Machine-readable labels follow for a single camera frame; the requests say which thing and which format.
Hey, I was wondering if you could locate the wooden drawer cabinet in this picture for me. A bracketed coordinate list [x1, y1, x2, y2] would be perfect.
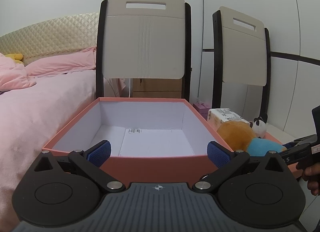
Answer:
[132, 79, 182, 99]

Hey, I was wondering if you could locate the pink open shoe box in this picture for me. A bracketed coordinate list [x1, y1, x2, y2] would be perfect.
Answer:
[44, 97, 225, 185]

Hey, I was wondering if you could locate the pink pillow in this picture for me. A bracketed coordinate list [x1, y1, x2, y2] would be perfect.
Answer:
[25, 46, 97, 77]

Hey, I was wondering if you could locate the small pink carton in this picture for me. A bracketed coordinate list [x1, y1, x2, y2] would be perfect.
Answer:
[193, 99, 212, 120]

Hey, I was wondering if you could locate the pink duvet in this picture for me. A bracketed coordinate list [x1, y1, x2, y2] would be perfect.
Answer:
[0, 54, 36, 92]

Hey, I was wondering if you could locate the beige chair near bed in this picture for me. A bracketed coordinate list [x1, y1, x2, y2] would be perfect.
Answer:
[95, 0, 192, 100]

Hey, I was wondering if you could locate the pink shoe box lid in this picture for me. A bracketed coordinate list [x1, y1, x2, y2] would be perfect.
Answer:
[265, 130, 302, 178]

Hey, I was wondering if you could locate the beige chair by wall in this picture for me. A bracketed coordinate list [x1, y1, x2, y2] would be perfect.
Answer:
[212, 6, 271, 121]

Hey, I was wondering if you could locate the beige quilted headboard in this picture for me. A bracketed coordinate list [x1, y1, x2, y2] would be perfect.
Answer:
[1, 12, 99, 66]

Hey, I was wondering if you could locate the right hand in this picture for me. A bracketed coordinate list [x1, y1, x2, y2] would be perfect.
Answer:
[302, 162, 320, 196]

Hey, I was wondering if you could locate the brown teddy bear blue shirt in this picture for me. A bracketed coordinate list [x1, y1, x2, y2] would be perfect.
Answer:
[217, 121, 287, 157]

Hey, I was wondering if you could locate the small panda plush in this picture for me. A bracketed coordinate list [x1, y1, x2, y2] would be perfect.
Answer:
[250, 113, 268, 138]

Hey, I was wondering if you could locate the yellow plush toy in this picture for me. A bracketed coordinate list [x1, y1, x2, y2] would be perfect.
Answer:
[5, 53, 23, 64]

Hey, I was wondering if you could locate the white labelled packet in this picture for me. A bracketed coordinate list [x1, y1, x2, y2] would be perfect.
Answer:
[207, 108, 250, 131]

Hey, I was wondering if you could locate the pink bed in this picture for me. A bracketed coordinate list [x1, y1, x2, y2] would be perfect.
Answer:
[1, 70, 95, 231]

